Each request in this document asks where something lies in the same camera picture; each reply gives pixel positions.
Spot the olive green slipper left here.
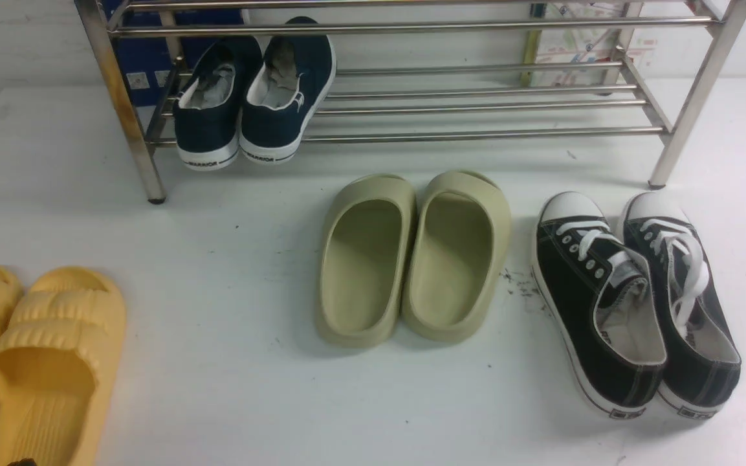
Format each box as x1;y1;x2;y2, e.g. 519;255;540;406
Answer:
314;173;417;349

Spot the navy canvas shoe left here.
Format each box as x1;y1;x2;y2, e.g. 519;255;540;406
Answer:
172;36;261;172

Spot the black canvas sneaker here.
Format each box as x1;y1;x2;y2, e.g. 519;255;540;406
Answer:
531;192;668;421
619;192;742;421

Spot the navy canvas shoe right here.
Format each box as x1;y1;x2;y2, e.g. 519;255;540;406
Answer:
237;35;337;164

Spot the blue box behind rack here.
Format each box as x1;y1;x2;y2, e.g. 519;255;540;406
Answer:
102;1;245;107

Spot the olive green slipper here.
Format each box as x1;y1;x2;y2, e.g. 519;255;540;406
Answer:
314;173;417;349
402;170;512;343

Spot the yellow slide sandal right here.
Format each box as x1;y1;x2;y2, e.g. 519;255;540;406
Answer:
0;266;127;465

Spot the olive green slipper right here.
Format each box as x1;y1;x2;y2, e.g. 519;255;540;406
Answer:
402;170;512;343

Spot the navy canvas shoe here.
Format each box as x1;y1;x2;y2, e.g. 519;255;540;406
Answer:
237;35;337;164
172;36;261;172

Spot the stainless steel shoe rack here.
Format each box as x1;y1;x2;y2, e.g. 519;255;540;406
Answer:
75;1;746;205

